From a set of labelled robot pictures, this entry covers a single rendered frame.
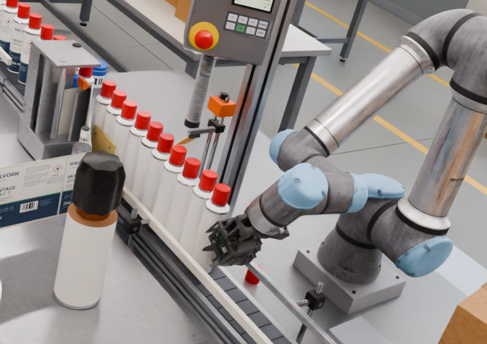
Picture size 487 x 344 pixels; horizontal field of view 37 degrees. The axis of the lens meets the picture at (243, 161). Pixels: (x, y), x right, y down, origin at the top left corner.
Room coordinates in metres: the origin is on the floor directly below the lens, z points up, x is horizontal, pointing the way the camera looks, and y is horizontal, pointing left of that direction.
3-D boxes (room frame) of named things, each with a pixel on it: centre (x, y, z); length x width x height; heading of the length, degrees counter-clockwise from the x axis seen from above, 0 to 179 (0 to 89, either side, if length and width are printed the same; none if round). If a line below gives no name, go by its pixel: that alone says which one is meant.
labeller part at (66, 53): (1.56, 0.46, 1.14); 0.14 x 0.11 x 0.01; 46
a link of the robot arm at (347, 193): (1.21, -0.17, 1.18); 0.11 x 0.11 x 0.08; 39
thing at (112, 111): (1.56, 0.32, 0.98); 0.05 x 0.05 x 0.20
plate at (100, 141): (1.52, 0.33, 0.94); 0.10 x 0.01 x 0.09; 46
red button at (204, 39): (1.40, 0.15, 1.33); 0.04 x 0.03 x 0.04; 101
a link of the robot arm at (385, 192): (1.46, -0.31, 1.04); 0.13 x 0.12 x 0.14; 39
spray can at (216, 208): (1.27, 0.02, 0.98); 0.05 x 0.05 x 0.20
